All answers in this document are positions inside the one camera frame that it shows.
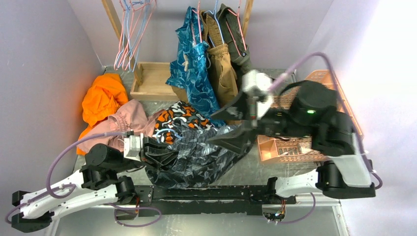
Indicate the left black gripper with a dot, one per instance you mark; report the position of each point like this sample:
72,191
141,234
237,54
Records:
154,154

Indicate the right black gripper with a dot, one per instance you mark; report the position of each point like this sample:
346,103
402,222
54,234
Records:
238,110

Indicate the dark leaf print shorts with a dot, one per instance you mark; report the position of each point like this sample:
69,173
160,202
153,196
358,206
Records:
198,163

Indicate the light blue wire hanger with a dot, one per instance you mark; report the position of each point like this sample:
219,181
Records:
167,135

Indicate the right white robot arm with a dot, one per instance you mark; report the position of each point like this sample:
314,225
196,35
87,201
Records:
312,114

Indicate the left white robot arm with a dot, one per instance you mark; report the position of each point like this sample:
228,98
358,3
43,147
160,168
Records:
101,181

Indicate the orange camouflage shorts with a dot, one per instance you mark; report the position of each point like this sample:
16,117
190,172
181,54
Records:
181,113

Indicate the brown hanging shorts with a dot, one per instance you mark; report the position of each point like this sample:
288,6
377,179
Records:
221,74

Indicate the blue leaf print shorts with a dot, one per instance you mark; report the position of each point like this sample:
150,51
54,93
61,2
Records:
189,71

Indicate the dark green hanging shorts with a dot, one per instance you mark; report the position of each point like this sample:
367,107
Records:
232,36

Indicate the peach plastic file organizer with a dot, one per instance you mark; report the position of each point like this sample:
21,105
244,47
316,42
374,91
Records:
274,150

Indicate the wooden clothes rack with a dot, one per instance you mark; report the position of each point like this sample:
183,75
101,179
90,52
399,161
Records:
150,77

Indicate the orange garment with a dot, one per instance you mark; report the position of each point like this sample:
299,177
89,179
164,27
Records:
105,96

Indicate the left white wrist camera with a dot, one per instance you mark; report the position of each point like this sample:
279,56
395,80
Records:
133,145

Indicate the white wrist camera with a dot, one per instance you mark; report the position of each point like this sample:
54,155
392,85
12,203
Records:
255,85
133,145

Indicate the pink drawstring shorts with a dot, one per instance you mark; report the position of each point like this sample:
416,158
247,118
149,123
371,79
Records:
130,116

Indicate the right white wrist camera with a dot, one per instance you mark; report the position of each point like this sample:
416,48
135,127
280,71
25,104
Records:
255,85

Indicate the empty wire hangers bunch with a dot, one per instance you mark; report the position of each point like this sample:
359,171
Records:
135,20

